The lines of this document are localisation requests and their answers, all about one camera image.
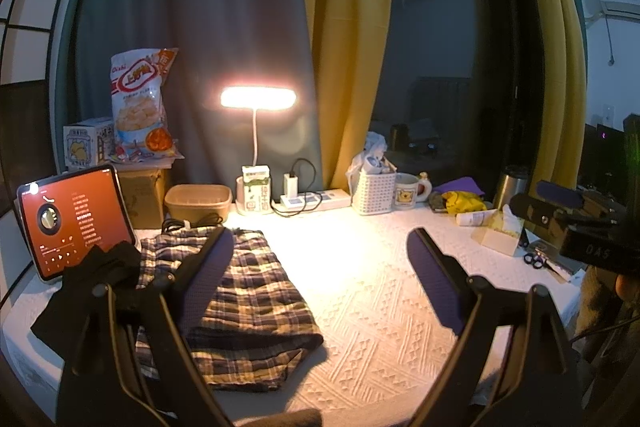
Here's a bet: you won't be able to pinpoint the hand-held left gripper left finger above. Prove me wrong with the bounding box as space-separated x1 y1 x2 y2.
55 227 236 427

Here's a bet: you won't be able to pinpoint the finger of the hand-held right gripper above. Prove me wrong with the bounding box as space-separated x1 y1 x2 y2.
535 180 586 208
509 193 620 229

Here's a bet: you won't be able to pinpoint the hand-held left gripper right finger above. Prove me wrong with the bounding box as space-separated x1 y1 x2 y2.
406 227 584 427

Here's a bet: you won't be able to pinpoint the plaid pants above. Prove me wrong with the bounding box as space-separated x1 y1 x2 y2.
134 227 326 394

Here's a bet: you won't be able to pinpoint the person's right forearm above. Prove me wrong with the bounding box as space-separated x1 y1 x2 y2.
572 264 640 365

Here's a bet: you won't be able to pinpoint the person's right hand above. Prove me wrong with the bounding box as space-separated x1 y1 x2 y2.
615 275 640 309

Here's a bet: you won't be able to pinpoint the steel thermos cup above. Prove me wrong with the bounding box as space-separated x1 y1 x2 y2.
492 165 531 210

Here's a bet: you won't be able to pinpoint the tissue box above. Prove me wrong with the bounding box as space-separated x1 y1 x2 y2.
472 204 526 256

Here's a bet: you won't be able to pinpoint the white tube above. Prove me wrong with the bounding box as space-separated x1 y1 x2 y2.
455 211 494 227

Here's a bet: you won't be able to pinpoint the white textured tablecloth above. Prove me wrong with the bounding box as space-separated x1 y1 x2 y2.
0 201 586 427

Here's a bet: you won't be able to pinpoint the beige plastic container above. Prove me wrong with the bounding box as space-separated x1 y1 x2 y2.
164 184 233 224

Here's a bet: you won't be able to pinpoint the yellow cloth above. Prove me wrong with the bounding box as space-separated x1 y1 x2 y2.
442 190 489 214

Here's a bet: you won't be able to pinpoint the purple cloth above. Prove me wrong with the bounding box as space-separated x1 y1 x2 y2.
432 176 487 198

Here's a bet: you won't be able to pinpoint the cartoon print mug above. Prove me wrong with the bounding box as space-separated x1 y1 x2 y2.
394 171 432 212

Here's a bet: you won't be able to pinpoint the milk carton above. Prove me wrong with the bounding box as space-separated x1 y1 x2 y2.
242 165 272 214

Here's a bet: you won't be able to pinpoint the cardboard box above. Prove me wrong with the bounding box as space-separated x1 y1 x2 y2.
117 166 174 229

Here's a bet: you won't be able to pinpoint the yellow curtain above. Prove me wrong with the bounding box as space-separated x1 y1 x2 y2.
504 0 589 198
294 0 397 191

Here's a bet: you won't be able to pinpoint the candy packets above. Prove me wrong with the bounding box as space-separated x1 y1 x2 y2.
111 141 187 166

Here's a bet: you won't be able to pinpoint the black cloth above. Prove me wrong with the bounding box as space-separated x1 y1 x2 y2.
30 241 147 374

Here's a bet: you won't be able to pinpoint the white plastic bag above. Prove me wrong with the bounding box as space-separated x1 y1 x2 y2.
345 131 399 188

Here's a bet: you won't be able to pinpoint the tablet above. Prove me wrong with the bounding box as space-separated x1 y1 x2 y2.
16 164 137 284

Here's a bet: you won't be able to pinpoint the small printed box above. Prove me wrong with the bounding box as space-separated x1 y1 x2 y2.
63 117 116 172

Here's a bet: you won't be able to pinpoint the white desk lamp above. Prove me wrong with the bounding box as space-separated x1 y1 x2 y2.
219 85 297 217

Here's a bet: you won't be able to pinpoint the snack bag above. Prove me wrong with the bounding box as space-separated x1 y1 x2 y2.
109 47 180 158

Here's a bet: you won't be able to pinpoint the white air conditioner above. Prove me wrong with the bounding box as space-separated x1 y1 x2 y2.
581 0 640 28

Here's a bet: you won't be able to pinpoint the dark window pane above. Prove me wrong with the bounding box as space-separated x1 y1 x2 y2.
369 0 547 204

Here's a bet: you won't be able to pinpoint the teal curtain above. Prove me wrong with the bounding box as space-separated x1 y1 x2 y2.
49 0 327 195

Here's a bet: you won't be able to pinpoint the black handled scissors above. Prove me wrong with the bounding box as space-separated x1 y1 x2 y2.
523 246 572 274

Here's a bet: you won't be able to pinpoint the black cable bundle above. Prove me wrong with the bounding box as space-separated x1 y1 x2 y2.
162 216 224 234

